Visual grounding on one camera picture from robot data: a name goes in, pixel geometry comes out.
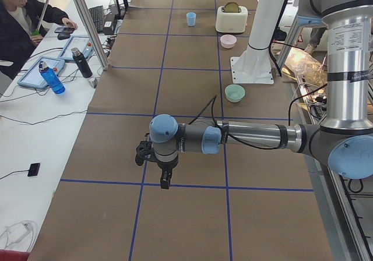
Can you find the light blue plastic cup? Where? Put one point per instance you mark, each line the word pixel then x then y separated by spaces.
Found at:
pixel 191 19

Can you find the green bowl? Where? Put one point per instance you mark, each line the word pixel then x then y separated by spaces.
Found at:
pixel 234 93

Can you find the small black box device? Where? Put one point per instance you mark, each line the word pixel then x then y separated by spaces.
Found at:
pixel 33 170

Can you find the pink bowl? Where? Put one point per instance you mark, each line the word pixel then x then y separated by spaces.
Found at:
pixel 228 41

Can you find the black thermos bottle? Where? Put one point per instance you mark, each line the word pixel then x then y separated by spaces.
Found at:
pixel 81 62

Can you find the far teach pendant tablet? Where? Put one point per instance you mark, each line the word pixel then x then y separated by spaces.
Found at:
pixel 82 43

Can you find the teach pendant tablet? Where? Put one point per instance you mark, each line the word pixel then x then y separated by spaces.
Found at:
pixel 82 43
pixel 32 77

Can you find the blue water bottle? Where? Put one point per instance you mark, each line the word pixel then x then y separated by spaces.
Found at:
pixel 51 78

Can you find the cream toaster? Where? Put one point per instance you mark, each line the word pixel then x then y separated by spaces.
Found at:
pixel 228 22

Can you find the near teach pendant tablet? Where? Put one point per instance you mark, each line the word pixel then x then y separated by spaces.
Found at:
pixel 32 77

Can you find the black computer mouse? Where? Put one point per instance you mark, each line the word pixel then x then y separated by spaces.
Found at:
pixel 63 36

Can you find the black keyboard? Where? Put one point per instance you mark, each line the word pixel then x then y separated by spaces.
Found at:
pixel 97 16

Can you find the crumpled clear plastic bag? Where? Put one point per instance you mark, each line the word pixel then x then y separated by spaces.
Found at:
pixel 305 67

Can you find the smartphone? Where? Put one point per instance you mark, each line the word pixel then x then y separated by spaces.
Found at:
pixel 69 30

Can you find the bread slice in toaster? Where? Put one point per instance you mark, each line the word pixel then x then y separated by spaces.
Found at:
pixel 231 7

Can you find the seated person black jacket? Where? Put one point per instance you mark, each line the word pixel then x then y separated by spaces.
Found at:
pixel 21 32

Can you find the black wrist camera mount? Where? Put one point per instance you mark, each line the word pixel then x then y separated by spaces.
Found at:
pixel 145 151

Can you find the aluminium frame post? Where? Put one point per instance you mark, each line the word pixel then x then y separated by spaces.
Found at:
pixel 85 17

